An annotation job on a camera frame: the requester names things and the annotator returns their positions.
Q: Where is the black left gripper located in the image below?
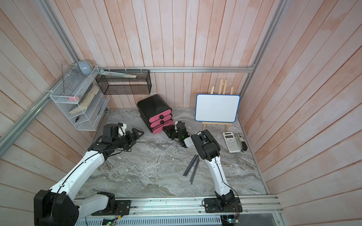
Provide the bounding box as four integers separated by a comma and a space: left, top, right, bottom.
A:
113, 128, 145, 151

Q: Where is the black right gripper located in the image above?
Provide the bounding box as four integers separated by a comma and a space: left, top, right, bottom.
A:
162, 125, 182, 141

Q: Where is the pink bottom drawer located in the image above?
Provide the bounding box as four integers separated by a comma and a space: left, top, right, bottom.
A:
152, 120, 173, 134

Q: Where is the black drawer cabinet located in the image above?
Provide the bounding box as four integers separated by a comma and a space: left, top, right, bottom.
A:
137, 94, 172, 133

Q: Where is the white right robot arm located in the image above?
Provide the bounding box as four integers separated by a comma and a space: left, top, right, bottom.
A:
163, 121, 237, 208

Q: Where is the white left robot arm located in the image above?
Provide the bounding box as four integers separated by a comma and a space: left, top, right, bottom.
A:
34, 123, 144, 226

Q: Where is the black pencil bundle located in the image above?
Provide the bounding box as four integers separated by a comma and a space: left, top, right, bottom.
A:
183, 154, 200, 185

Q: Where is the book on shelf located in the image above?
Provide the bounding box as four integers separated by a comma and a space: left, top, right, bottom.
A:
69, 83, 100, 115

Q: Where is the white calculator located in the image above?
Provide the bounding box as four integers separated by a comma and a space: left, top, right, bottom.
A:
222, 132, 241, 153

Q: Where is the black stapler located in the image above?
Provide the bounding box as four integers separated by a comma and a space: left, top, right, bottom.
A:
236, 133, 248, 152

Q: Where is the wooden easel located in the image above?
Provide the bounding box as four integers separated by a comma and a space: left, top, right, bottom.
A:
202, 79, 234, 132

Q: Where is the paper on black basket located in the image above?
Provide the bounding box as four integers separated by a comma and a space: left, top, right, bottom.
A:
99, 69, 137, 79

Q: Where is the grey computer mouse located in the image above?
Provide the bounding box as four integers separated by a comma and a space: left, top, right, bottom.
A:
77, 60, 93, 76

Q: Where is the white board with blue frame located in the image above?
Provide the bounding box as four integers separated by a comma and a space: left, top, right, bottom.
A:
195, 94, 240, 123

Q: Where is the black wire mesh basket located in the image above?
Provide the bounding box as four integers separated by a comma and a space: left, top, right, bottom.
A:
96, 69, 152, 95

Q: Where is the white wire mesh shelf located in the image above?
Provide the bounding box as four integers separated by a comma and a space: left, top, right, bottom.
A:
50, 64, 110, 131

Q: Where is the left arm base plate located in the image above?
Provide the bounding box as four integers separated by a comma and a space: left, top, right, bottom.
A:
91, 200, 131, 217

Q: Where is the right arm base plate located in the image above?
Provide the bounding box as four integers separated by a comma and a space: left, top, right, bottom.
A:
203, 198, 243, 213

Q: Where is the aluminium frame rail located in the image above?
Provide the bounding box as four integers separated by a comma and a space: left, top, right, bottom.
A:
1, 1, 290, 156

